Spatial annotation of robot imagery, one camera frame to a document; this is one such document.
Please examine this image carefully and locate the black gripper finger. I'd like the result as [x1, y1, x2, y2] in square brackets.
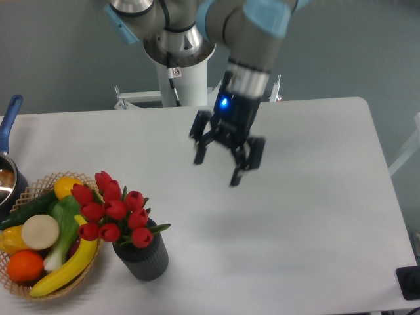
[230, 136, 266, 187]
[189, 110, 215, 165]

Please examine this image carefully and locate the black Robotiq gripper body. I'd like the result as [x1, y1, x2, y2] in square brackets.
[210, 90, 261, 150]

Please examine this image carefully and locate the red tulip bouquet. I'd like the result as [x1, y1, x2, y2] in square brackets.
[70, 171, 171, 249]

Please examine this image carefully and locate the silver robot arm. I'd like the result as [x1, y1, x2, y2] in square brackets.
[104, 1, 305, 186]

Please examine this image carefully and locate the dark grey ribbed vase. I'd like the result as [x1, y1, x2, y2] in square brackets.
[112, 219, 169, 281]

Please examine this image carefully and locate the yellow squash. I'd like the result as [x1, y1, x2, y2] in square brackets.
[53, 177, 83, 200]

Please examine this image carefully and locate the green bok choy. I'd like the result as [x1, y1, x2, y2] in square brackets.
[43, 195, 80, 273]

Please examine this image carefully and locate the yellow banana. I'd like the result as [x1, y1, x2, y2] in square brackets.
[29, 215, 98, 298]

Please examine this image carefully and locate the woven wicker basket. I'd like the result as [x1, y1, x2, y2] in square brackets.
[1, 171, 103, 301]

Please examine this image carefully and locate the red apple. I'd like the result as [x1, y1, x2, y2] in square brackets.
[68, 238, 81, 259]

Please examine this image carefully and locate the green cucumber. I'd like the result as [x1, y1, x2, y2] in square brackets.
[1, 190, 58, 231]

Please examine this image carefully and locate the black device at table edge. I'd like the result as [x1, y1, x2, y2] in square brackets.
[396, 266, 420, 301]

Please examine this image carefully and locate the yellow bell pepper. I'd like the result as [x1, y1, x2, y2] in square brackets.
[1, 225, 30, 255]

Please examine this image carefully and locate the orange fruit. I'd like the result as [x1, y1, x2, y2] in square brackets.
[7, 250, 44, 282]

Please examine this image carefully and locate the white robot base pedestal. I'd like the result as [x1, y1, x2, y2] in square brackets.
[114, 42, 283, 111]

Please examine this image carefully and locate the white frame at right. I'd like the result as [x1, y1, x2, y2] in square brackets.
[388, 113, 419, 177]

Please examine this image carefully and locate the blue handled saucepan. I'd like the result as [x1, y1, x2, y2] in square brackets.
[1, 94, 28, 221]

